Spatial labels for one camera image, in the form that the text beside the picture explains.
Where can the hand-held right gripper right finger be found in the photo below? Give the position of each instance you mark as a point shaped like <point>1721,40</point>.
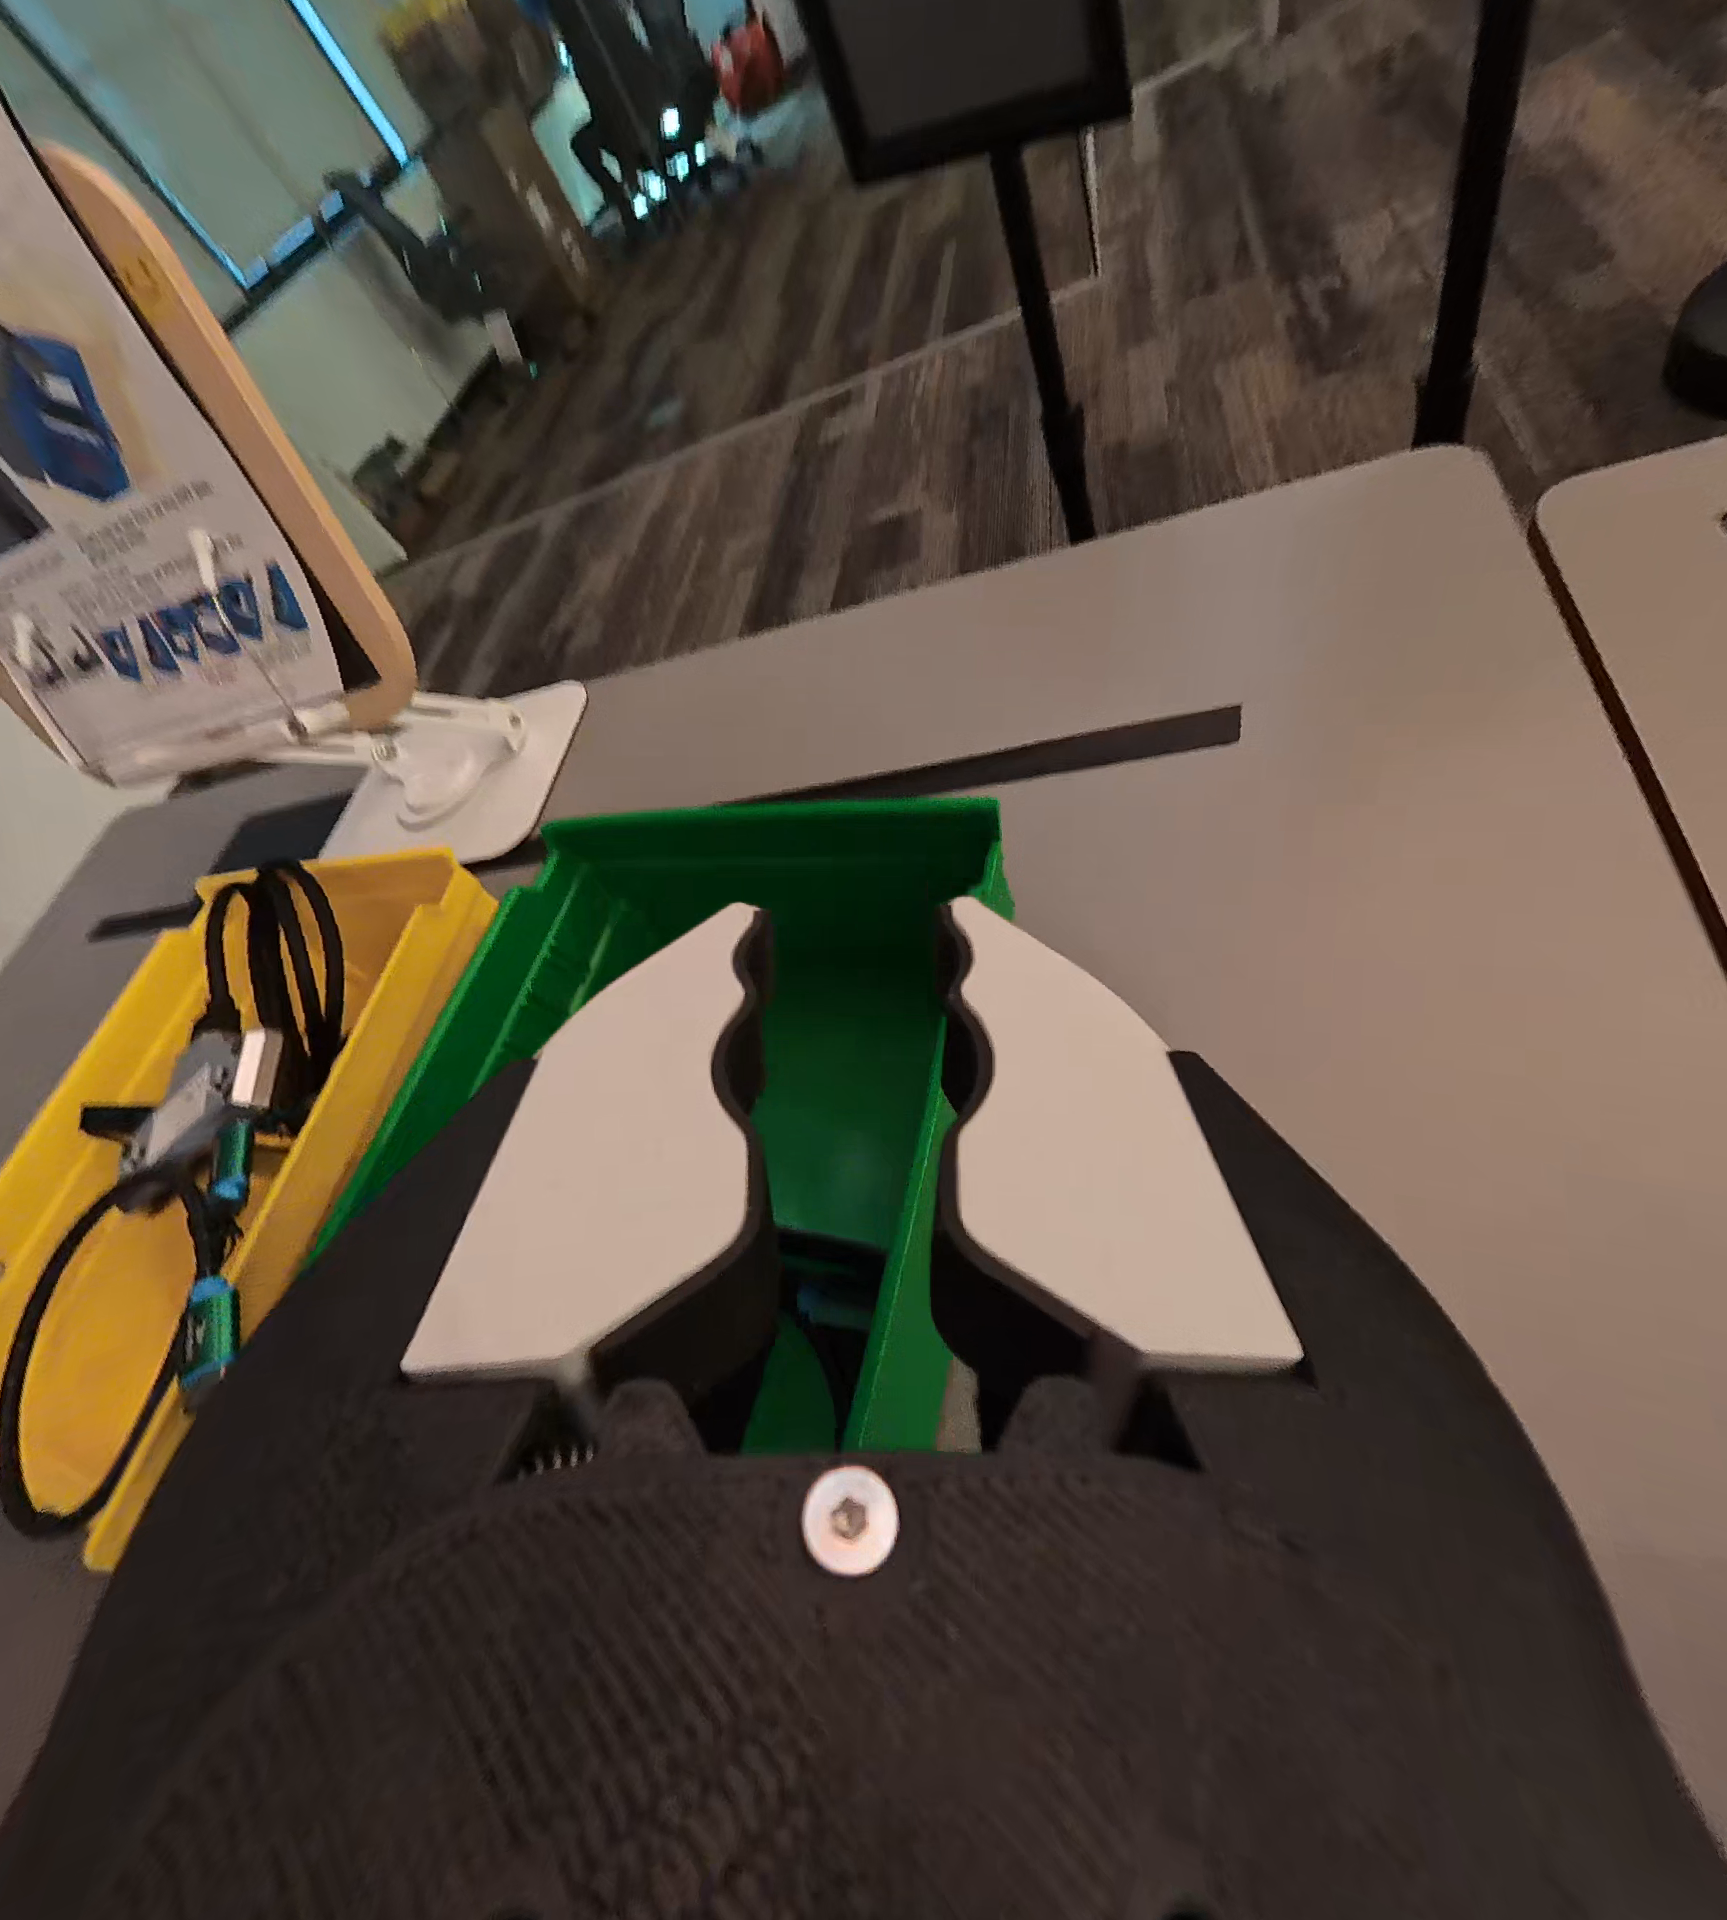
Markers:
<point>1120,1201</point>

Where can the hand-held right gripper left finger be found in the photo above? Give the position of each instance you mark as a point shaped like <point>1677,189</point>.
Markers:
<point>578,1201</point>

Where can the green plastic bin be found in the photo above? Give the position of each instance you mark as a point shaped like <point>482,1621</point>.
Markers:
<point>848,1111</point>

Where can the silver grey usb adapter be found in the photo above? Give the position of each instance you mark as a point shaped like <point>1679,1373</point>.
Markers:
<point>204,1104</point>

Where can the yellow plastic bin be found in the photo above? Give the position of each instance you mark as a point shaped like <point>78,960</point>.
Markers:
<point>398,960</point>

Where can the white stand base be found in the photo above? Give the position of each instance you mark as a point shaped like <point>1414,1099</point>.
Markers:
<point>458,767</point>

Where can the dark flat mat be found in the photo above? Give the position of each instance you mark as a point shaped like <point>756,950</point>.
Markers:
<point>954,751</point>

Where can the instruction sheet on wooden board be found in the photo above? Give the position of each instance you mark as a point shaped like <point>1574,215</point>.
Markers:
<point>84,420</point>

